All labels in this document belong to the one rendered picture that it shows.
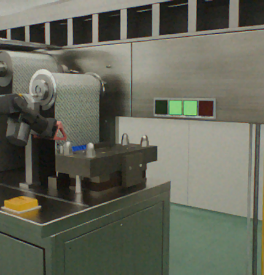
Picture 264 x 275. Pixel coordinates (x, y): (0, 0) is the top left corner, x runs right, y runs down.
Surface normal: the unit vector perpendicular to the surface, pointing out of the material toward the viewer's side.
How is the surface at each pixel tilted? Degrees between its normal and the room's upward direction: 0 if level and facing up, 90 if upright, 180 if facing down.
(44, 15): 90
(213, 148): 90
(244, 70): 90
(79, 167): 90
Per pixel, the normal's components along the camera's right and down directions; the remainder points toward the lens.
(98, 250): 0.78, 0.06
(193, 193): -0.63, 0.07
